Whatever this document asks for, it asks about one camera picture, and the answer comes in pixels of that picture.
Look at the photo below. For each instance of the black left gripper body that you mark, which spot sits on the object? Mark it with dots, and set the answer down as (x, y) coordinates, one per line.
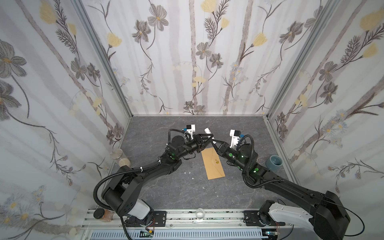
(195, 142)

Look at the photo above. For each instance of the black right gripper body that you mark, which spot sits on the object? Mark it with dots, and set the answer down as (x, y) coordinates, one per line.
(227, 148)

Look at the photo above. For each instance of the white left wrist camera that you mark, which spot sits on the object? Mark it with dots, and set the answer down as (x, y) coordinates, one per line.
(189, 131)

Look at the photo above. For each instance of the teal ceramic cup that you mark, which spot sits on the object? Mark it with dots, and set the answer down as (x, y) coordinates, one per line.
(274, 163)

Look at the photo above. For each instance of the beige round ball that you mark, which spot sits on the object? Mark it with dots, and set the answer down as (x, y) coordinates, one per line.
(125, 162)

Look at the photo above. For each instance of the aluminium corner frame post left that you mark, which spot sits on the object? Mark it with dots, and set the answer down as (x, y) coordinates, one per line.
(101, 53)

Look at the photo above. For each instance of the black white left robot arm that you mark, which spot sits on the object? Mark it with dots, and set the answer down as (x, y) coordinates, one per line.
(120, 192)

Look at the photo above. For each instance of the brown jar black lid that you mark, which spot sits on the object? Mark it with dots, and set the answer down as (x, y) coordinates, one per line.
(103, 215)

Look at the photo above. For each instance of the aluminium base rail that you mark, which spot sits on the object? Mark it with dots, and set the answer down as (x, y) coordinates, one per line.
(204, 220)

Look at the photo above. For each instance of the clear glass jar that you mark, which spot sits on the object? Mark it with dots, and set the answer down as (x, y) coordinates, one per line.
(117, 154)

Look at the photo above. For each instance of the tan paper envelope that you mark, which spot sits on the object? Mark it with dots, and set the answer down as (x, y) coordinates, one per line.
(212, 163)

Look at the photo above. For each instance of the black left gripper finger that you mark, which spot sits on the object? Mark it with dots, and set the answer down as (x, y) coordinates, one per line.
(205, 143)
(203, 137)

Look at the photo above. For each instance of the aluminium corner frame post right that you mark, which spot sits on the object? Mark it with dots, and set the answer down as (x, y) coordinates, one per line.
(322, 21)

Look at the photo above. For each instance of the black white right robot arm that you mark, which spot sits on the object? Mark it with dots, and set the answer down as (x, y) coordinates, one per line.
(322, 213)

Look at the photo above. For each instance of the clear glass dome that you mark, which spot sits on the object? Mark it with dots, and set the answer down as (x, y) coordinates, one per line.
(200, 213)

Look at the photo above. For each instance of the white vented cable duct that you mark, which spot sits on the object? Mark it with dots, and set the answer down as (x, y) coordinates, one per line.
(202, 234)

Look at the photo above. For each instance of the white glue stick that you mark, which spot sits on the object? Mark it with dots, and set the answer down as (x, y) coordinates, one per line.
(207, 131)

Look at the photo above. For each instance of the aluminium corner frame post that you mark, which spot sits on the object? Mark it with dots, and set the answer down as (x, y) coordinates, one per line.
(322, 21)
(101, 53)

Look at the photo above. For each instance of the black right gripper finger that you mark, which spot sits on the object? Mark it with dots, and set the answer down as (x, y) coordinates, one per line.
(219, 149)
(220, 142)

